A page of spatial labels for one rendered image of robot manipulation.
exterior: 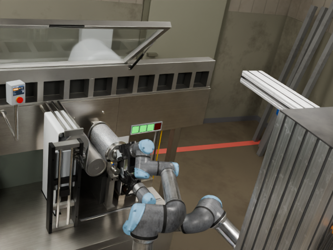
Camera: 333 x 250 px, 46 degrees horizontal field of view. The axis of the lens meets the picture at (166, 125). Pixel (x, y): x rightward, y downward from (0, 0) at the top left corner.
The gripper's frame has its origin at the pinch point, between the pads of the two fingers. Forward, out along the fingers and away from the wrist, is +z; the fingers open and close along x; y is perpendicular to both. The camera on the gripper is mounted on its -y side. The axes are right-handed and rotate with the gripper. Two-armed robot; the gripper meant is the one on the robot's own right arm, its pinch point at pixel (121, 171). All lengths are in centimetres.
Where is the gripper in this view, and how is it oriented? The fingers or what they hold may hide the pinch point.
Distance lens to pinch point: 244.2
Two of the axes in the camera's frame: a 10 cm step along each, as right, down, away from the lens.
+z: -5.3, -4.6, 7.1
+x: -8.3, 1.2, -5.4
